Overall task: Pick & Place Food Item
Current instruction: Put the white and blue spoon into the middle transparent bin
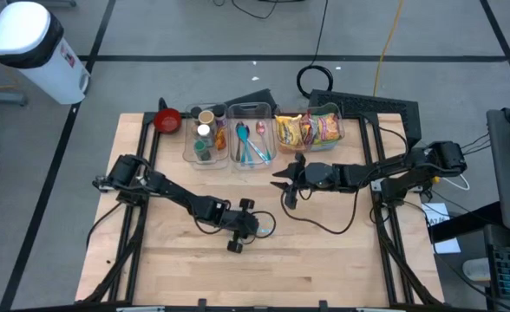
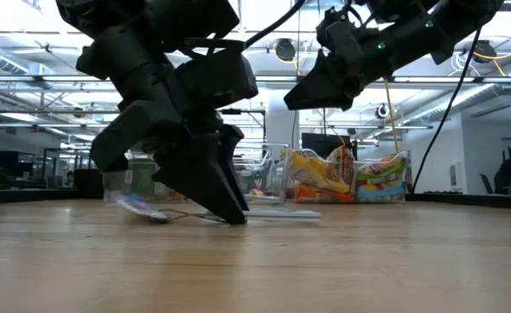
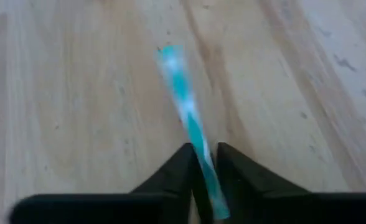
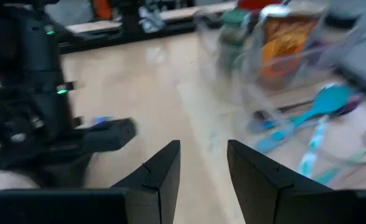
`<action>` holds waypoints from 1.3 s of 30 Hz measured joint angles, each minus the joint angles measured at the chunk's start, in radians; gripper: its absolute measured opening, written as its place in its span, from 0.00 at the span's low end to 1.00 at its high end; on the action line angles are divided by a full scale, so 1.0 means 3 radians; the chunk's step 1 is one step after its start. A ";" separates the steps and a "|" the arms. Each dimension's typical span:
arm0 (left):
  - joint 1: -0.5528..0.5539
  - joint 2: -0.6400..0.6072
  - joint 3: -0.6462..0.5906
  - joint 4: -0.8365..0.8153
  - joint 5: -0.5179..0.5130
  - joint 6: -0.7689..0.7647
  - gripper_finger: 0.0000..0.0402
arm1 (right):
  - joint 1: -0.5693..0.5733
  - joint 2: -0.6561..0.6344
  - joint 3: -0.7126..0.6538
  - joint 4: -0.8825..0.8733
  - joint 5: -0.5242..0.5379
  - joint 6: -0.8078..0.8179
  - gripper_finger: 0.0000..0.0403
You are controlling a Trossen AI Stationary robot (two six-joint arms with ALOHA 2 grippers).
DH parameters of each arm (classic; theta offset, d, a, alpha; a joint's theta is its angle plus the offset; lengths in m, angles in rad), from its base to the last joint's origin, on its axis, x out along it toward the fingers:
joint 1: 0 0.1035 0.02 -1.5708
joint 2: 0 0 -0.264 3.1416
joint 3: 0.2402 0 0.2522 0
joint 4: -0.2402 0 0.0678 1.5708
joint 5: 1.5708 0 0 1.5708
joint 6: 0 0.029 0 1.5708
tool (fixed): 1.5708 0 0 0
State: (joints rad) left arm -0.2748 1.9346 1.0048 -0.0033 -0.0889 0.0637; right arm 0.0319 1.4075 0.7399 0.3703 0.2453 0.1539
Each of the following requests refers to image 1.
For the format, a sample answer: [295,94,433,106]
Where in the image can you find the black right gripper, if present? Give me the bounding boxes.
[271,152,341,194]

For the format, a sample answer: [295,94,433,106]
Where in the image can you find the black floor cable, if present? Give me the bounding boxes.
[213,0,282,21]

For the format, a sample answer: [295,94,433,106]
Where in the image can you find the white cable bundle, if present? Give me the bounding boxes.
[443,172,472,192]

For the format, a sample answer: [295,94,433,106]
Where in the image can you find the tan lid spice jar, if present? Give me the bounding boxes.
[198,109,216,127]

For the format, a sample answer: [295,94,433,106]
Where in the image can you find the coiled black cable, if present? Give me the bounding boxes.
[296,0,335,100]

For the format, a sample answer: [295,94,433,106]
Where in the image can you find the yellow ramen pack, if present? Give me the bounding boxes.
[274,114,304,147]

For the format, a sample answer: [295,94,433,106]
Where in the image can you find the green oregano spice jar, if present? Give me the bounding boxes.
[193,139,213,162]

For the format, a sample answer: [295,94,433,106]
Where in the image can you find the gray metal stand base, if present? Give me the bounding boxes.
[0,88,29,107]

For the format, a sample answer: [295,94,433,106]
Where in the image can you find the clear plastic bin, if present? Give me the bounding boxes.
[273,102,346,154]
[182,101,232,171]
[228,101,278,171]

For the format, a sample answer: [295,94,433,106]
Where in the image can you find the white lid spice jar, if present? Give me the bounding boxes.
[196,123,213,142]

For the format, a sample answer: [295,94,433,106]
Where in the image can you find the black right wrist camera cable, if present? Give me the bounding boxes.
[279,185,361,236]

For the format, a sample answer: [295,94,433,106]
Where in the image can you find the black wedge panel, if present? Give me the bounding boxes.
[227,88,278,109]

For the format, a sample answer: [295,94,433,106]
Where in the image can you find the chili shrimp ramen pack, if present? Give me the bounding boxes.
[315,112,343,144]

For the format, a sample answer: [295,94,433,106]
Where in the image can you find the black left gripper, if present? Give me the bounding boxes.
[219,198,261,255]

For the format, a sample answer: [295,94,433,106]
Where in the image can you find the white trash bin black band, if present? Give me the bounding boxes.
[0,0,91,106]

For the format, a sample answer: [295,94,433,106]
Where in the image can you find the yellow cable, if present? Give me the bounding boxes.
[372,0,406,97]

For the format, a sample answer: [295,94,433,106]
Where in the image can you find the black aluminium table frame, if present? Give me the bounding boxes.
[81,110,446,312]

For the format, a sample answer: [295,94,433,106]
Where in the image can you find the white paper sheet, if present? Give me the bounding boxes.
[422,202,461,255]

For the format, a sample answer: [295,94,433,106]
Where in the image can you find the dark metal spoon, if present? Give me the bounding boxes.
[234,122,244,162]

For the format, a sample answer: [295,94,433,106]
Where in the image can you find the teal spoon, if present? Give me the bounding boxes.
[236,125,255,168]

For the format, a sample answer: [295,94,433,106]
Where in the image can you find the red round bowl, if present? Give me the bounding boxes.
[153,107,182,134]

